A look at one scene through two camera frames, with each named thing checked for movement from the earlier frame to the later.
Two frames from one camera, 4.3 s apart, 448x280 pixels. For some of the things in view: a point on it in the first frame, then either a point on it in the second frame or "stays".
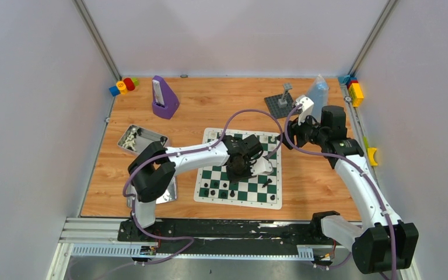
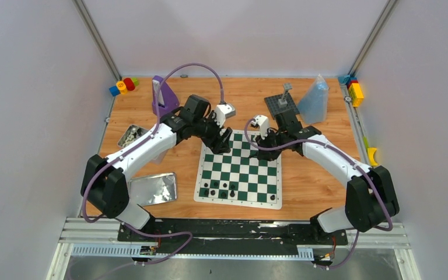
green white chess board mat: (263, 191) stays
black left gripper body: (245, 164) -> (216, 139)
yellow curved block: (371, 152) stays
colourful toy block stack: (122, 87) stays
